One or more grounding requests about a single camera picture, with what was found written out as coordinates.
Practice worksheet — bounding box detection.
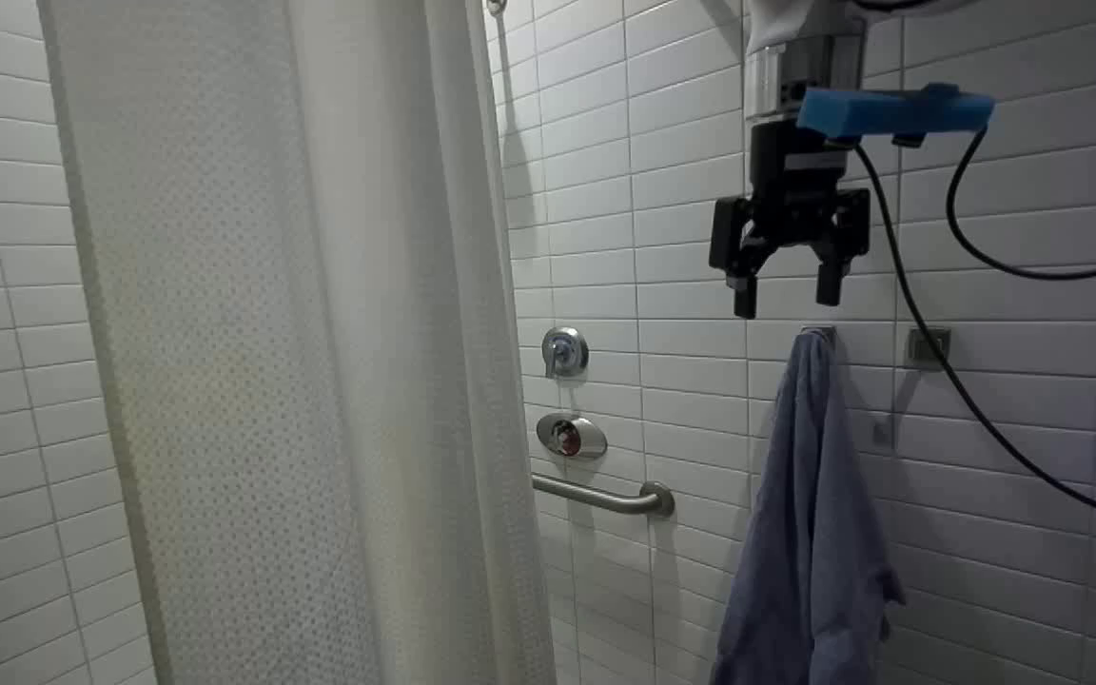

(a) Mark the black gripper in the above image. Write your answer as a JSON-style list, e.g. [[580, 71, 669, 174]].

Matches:
[[704, 115, 877, 319]]

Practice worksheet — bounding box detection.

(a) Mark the white shower curtain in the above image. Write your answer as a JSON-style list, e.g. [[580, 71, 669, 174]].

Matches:
[[33, 0, 561, 685]]

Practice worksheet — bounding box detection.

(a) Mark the round chrome valve knob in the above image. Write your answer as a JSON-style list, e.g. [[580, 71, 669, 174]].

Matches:
[[535, 323, 594, 381]]

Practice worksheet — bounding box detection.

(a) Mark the blue hanging towel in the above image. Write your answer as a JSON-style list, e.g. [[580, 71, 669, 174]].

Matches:
[[709, 323, 910, 685]]

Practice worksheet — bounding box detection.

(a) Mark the chrome horizontal grab bar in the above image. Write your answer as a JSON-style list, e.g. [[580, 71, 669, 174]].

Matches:
[[529, 468, 682, 523]]

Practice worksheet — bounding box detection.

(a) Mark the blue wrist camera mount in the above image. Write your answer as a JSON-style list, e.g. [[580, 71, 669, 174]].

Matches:
[[795, 80, 997, 149]]

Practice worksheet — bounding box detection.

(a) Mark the empty metal wall hook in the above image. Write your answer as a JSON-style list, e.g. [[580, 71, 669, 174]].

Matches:
[[901, 323, 954, 377]]

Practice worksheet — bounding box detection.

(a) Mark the long sagging black cable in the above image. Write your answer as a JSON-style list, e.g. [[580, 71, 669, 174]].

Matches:
[[849, 142, 1096, 527]]

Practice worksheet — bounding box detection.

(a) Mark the short looped black cable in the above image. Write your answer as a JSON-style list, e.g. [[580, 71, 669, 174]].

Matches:
[[945, 0, 1096, 286]]

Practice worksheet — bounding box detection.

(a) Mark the thin metal shower hose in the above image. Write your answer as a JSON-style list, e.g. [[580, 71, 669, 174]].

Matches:
[[482, 0, 519, 146]]

